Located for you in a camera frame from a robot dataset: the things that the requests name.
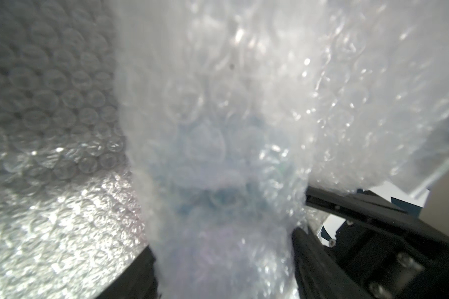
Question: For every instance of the bubble-wrapped purple item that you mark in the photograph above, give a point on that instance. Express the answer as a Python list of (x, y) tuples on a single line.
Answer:
[(233, 109)]

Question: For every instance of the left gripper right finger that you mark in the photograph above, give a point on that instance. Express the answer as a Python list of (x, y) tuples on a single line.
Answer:
[(334, 273)]

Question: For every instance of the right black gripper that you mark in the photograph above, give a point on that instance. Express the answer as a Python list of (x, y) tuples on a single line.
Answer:
[(411, 258)]

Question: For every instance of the bubble wrap around vase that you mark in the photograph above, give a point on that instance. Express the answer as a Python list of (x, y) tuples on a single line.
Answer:
[(69, 221)]

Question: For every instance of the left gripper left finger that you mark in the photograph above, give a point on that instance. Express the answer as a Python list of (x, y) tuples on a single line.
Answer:
[(138, 281)]

